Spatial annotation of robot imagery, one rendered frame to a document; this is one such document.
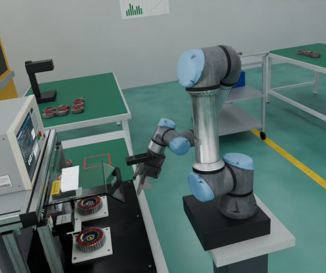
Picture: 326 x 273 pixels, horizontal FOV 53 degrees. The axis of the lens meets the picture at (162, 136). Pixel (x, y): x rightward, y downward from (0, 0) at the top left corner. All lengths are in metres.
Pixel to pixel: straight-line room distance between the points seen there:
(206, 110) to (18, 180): 0.65
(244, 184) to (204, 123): 0.31
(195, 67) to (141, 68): 5.55
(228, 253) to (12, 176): 0.80
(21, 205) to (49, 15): 5.51
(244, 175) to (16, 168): 0.78
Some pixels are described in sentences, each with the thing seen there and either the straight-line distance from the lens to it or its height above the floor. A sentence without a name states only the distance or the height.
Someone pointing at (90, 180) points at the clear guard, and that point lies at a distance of 1.20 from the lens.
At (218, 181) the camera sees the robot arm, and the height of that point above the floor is 1.02.
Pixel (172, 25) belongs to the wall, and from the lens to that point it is 6.58.
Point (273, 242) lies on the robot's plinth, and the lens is 1.35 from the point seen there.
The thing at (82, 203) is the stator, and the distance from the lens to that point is 1.54.
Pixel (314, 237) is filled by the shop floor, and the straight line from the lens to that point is 2.57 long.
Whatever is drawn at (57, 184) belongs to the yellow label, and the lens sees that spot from 1.23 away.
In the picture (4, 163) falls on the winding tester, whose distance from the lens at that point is 1.12.
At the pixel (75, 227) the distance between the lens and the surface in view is 1.31.
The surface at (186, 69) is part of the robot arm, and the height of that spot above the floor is 1.42.
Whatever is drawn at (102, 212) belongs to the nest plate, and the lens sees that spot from 1.52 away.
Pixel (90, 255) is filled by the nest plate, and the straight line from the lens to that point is 1.32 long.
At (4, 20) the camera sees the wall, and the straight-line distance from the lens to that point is 6.54.
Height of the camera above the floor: 1.64
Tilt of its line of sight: 24 degrees down
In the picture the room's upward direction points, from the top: 7 degrees counter-clockwise
